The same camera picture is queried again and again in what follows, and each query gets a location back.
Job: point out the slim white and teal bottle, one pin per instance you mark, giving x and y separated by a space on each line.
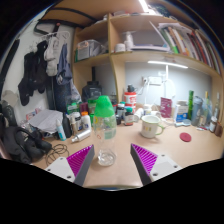
61 131

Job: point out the red and white canister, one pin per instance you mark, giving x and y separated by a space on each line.
130 99

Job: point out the black headphones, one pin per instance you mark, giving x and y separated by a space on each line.
33 143

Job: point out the blue-grey hanging garment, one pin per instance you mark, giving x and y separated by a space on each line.
64 68

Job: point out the green plastic container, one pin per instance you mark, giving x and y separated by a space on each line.
91 106

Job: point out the clear glass bottle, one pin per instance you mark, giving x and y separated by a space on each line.
217 106

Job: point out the tall green bottle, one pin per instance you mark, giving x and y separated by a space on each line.
190 105

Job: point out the grey shaker bottle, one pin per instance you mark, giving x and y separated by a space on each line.
197 111

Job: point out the brown mug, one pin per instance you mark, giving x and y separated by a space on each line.
219 129

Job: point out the crumpled grey cloth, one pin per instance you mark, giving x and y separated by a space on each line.
46 120

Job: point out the white mug with green rim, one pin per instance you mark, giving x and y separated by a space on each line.
149 128

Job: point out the dark bottle with green lid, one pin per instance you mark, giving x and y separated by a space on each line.
128 117

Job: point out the clear bottle with green cap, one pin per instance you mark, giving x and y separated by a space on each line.
104 108

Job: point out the silver spray bottle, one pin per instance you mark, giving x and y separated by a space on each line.
81 136

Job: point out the white pill bottle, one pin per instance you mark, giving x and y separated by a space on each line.
138 115

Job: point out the clear bottle with yellow cap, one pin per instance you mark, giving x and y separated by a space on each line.
205 111

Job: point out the flat round red coaster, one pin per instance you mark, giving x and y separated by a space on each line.
185 137

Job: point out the maroon printed card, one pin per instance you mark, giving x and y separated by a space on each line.
166 107

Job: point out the white bottle with orange cap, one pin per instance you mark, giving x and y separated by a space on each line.
86 121

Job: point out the large black jar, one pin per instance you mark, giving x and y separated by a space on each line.
91 91

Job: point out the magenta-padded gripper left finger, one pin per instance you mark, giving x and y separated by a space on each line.
63 166

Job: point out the black hanging garment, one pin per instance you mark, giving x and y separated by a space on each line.
31 78

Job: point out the white hanging garment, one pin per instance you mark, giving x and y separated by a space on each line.
51 56

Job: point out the white LED desk lamp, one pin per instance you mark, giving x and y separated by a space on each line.
166 64

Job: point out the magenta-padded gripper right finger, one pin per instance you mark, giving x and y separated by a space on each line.
163 165

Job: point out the white wall power socket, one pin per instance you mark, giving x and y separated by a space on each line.
155 80

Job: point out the black bag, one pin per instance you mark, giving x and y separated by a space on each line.
10 140

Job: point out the blue and white box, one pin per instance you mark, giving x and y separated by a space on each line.
181 112

